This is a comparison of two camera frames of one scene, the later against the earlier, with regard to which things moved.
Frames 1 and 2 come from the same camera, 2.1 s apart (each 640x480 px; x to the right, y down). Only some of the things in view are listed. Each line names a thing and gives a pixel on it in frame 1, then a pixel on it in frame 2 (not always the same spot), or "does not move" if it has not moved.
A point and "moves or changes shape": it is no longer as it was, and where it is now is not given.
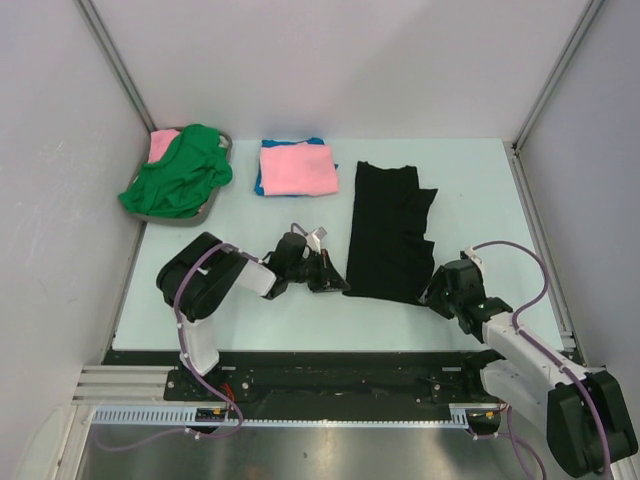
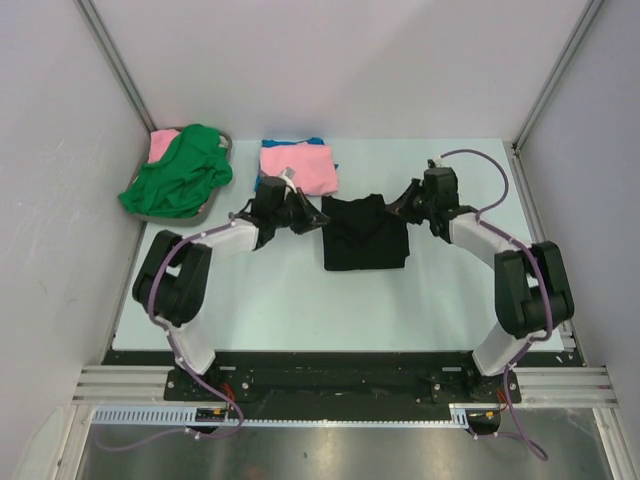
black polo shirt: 388,255 moves or changes shape
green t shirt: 179,183 does not move
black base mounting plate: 318,378 does not move
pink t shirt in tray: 159,143 does not move
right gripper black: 430,292 -> 402,206
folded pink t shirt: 297,170 does not move
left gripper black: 328,277 -> 310,216
